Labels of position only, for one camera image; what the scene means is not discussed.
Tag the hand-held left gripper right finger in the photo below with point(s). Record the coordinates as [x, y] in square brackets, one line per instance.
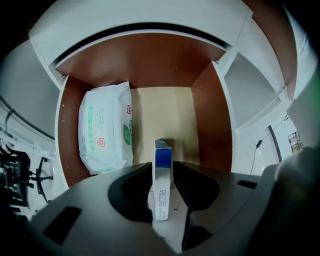
[193, 187]

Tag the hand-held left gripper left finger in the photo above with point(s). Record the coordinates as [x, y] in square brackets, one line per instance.
[131, 190]

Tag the small white and blue box item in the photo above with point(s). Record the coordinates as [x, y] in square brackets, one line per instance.
[162, 180]

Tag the brown and white drawer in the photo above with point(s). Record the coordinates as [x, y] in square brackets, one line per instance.
[160, 70]

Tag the white wet wipes pack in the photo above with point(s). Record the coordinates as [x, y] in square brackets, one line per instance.
[106, 127]

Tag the black office chair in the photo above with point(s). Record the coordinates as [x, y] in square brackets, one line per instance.
[21, 172]

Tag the white shelf cabinet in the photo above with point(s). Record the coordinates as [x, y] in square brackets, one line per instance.
[252, 85]

